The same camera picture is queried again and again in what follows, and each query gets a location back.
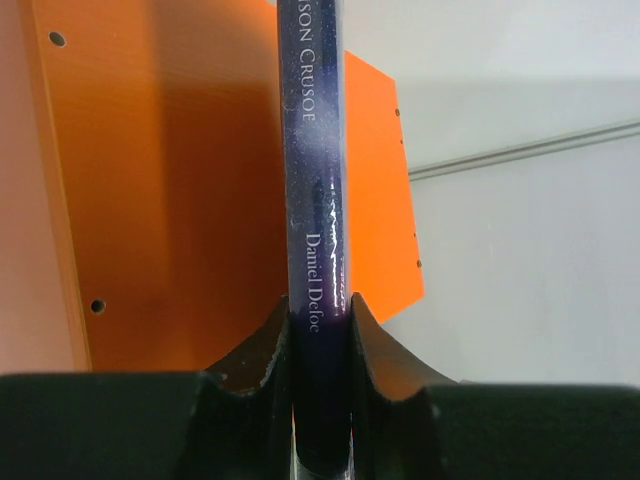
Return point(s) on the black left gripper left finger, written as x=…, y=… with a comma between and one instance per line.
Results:
x=232, y=420

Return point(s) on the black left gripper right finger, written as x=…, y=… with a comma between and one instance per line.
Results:
x=412, y=422

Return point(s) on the dark blue Robinson Crusoe book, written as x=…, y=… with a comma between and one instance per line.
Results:
x=313, y=113

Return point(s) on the orange wooden shelf box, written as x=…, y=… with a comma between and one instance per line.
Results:
x=159, y=123

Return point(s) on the aluminium right frame post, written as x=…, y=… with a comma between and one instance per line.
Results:
x=573, y=140

